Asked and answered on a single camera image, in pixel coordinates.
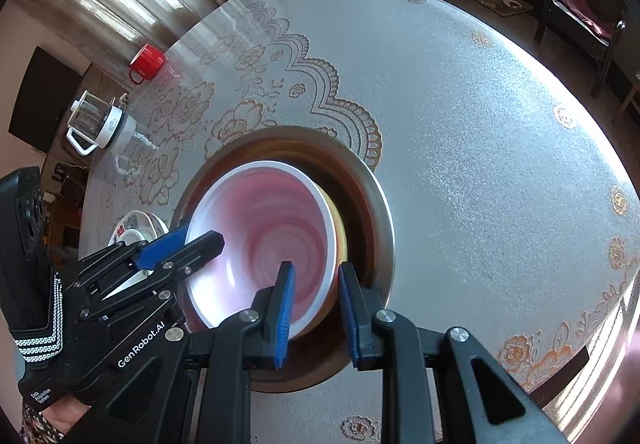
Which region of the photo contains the white glass electric kettle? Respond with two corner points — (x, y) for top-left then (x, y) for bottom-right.
(65, 91), (137, 157)

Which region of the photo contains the white plate with pink roses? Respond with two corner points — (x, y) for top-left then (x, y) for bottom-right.
(107, 228), (152, 298)

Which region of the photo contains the person's left hand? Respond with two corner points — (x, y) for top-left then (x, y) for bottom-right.
(20, 395), (90, 444)

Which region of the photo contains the red mug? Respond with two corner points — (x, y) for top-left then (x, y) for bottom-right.
(128, 43), (166, 86)

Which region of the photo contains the red plastic bowl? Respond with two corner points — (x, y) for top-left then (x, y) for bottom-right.
(186, 160), (336, 339)

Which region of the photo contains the dark wooden armchair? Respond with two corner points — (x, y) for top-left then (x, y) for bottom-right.
(534, 0), (626, 98)

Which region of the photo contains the yellow bowl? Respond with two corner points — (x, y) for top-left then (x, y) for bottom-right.
(320, 188), (348, 316)

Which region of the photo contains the white plate with red characters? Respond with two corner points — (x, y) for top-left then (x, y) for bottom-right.
(110, 210), (168, 242)

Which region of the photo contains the stainless steel bowl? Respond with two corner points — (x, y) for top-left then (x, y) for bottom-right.
(171, 126), (395, 394)

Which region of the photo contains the black wall television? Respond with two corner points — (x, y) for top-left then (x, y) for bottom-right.
(9, 46), (82, 154)

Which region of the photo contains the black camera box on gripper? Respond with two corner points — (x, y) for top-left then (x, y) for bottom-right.
(0, 165), (64, 363)

